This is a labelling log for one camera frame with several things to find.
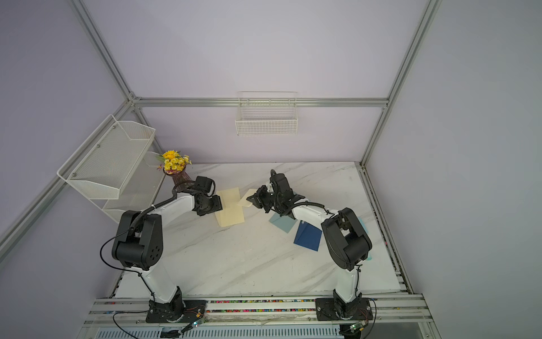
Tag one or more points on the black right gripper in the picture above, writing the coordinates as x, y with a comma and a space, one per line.
255, 198

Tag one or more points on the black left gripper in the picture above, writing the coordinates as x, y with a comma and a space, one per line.
217, 205

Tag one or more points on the cream lined letter paper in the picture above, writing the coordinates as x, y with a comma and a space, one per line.
231, 213

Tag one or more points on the light teal envelope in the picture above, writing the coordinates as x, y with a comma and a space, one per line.
284, 223

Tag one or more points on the dark blue envelope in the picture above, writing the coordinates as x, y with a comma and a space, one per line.
308, 236

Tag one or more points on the pale yellow envelope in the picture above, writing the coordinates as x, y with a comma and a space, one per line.
244, 202

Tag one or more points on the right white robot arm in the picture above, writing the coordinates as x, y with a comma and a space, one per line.
346, 239

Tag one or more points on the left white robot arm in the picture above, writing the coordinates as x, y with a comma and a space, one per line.
139, 243

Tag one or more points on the purple ribbed glass vase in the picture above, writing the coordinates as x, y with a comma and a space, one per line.
181, 180

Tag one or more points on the yellow flower bouquet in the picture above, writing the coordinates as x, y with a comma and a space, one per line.
173, 163

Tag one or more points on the white mesh two-tier shelf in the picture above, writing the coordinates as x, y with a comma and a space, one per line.
116, 169

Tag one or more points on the small teal plastic tool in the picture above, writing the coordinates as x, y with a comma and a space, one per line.
369, 257

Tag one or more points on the white wire wall basket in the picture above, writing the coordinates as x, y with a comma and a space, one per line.
271, 113

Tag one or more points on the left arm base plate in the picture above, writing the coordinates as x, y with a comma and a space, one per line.
186, 311

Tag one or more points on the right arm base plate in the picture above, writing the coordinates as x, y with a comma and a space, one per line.
330, 309

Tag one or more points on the aluminium mounting rail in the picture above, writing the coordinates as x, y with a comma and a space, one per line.
385, 316

